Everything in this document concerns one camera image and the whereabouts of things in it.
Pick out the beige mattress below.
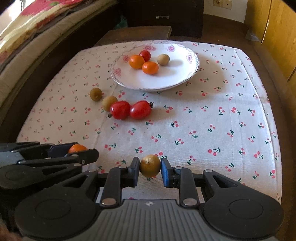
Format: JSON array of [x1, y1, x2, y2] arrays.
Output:
[[1, 1, 117, 104]]

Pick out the cherry print tablecloth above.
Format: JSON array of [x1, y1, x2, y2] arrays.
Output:
[[17, 42, 282, 200]]

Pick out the dark brown longan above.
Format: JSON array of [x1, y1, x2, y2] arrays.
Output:
[[89, 87, 103, 101]]

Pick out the round red tomato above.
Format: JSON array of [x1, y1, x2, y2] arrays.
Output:
[[139, 50, 151, 62]]

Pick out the white floral plate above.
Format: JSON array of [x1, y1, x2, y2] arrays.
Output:
[[110, 41, 200, 92]]

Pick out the orange tangerine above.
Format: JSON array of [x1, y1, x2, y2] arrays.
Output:
[[128, 55, 145, 69], [68, 144, 88, 154], [142, 61, 159, 75]]

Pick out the floral quilt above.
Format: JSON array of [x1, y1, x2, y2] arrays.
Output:
[[1, 1, 81, 63]]

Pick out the yellow wooden wardrobe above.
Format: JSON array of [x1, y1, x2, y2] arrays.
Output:
[[245, 1, 295, 95]]

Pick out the tan longan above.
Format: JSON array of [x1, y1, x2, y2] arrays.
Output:
[[102, 95, 118, 112], [139, 155, 161, 178]]

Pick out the oval red tomato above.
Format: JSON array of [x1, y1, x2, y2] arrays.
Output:
[[130, 100, 152, 120]]

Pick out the dark wooden stool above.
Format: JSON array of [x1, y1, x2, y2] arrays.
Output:
[[94, 26, 171, 47]]

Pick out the wall power socket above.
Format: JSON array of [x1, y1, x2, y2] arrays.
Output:
[[213, 0, 232, 10]]

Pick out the dark wooden nightstand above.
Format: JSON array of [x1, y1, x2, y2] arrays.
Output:
[[118, 0, 204, 38]]

